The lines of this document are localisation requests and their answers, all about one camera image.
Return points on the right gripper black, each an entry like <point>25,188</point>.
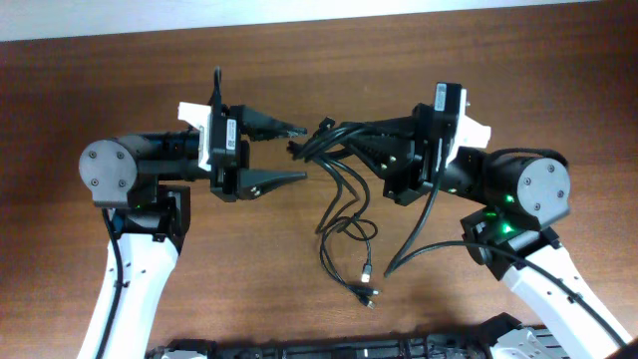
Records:
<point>419,163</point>

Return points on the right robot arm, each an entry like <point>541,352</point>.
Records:
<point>522,193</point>

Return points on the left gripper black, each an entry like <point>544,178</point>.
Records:
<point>231,163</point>

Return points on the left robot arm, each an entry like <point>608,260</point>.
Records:
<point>141,185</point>

